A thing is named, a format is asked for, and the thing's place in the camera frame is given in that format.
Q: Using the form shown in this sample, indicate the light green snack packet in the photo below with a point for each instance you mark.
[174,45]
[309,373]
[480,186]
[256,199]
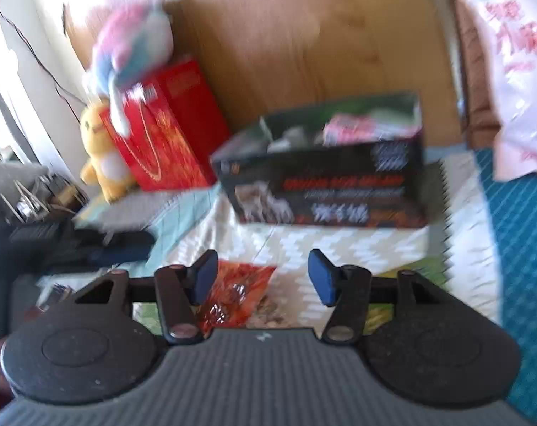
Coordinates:
[428,270]

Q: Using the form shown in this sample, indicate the large pink snack bag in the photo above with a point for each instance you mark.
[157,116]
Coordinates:
[517,75]

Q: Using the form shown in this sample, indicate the small pink snack packet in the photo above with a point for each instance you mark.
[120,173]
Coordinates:
[366,128]

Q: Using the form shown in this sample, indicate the pink and blue plush toy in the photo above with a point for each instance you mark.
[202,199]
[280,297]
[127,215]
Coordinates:
[131,49]

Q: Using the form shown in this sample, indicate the wooden headboard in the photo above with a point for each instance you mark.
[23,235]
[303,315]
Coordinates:
[295,40]

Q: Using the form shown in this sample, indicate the red gift bag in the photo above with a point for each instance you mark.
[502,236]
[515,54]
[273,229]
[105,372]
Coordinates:
[175,128]

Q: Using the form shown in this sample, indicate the black printed cardboard box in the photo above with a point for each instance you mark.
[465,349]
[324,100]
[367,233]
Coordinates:
[330,186]

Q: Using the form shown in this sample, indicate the brown cushion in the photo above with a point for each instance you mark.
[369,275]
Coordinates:
[477,88]

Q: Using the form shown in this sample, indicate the beige patterned cloth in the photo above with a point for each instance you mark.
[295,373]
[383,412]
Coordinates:
[273,242]

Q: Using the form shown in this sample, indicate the red snack packet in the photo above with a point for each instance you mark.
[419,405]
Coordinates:
[242,290]

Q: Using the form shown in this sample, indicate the yellow duck plush toy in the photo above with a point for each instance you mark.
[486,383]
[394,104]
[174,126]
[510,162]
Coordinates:
[102,159]

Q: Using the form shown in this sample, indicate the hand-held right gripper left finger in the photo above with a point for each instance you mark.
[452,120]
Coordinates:
[205,277]

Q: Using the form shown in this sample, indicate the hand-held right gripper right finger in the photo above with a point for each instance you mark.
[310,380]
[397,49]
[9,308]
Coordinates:
[321,277]

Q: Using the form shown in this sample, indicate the white zigzag-edged cloth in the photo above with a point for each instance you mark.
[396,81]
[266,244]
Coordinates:
[464,230]

